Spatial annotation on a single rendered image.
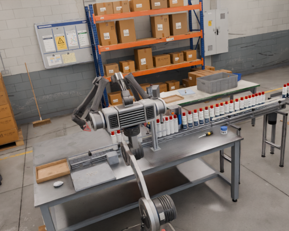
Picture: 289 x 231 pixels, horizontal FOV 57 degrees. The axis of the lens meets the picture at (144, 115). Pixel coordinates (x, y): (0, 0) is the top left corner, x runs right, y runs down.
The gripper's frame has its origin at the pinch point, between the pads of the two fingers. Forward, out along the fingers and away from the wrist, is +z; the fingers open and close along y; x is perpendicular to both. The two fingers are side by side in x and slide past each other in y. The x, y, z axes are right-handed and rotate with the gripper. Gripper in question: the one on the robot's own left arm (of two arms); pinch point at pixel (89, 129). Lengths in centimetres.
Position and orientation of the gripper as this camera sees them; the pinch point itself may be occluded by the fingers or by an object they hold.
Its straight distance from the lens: 264.8
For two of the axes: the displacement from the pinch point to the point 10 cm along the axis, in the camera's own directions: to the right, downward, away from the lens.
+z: 6.7, 5.8, 4.6
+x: -6.4, 7.7, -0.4
